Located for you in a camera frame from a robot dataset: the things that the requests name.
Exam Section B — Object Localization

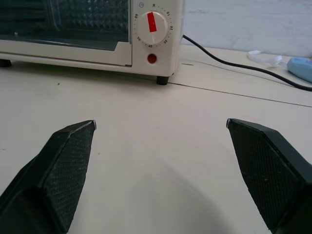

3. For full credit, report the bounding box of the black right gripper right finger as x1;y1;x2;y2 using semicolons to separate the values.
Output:
226;118;312;234

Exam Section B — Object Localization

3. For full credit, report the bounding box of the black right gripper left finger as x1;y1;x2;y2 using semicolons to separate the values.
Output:
0;119;97;234

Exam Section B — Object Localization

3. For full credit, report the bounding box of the white toaster oven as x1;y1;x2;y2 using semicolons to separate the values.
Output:
0;0;185;85

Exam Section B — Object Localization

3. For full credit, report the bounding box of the glass oven door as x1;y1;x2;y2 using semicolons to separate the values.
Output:
0;0;133;67

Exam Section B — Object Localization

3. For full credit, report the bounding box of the light blue packet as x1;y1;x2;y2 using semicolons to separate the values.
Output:
286;57;312;84

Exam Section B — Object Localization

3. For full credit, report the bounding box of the clear plastic wrapper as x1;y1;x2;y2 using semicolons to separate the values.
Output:
247;50;289;70

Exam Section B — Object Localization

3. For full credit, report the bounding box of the white timer knob red tape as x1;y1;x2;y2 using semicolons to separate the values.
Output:
136;11;169;46

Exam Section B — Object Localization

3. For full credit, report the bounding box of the black power cable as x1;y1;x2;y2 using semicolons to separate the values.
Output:
182;34;312;92

